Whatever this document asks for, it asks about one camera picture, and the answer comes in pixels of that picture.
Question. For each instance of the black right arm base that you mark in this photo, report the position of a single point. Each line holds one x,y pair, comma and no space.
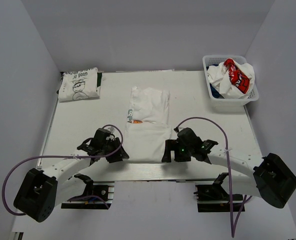
212,199

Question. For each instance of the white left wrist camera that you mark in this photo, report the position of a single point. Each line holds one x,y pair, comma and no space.
111,130

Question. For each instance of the folded white printed t-shirt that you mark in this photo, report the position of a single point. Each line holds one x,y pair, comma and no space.
80,85

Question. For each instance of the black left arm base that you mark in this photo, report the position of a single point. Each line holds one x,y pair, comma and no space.
102,197

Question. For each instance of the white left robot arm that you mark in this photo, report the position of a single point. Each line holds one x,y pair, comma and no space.
42,190

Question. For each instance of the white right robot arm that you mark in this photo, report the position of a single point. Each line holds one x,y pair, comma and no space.
266,177

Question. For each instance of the navy blue t-shirt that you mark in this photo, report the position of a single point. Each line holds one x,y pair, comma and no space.
214,92

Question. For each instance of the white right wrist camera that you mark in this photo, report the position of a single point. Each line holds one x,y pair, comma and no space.
177,129

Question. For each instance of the white t-shirt red print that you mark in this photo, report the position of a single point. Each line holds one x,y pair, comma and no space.
232,80

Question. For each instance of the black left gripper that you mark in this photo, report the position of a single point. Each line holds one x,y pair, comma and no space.
118,156

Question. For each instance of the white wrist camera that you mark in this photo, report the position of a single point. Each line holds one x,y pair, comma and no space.
177,129
111,130

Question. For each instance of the white t-shirt with text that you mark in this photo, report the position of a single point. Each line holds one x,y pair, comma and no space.
147,128

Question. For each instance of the white plastic basket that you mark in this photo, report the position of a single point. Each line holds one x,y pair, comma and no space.
208,60

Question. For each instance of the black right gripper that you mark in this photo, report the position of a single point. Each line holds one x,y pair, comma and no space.
171,145

